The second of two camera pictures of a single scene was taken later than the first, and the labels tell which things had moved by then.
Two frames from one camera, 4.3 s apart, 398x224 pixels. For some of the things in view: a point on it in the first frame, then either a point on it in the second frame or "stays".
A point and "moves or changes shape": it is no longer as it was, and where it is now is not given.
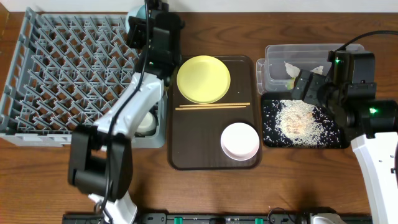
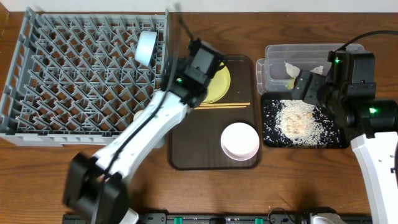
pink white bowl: (240, 141) stays
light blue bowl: (140, 12) moves or changes shape
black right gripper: (316, 81) stays
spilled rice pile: (298, 123) stays
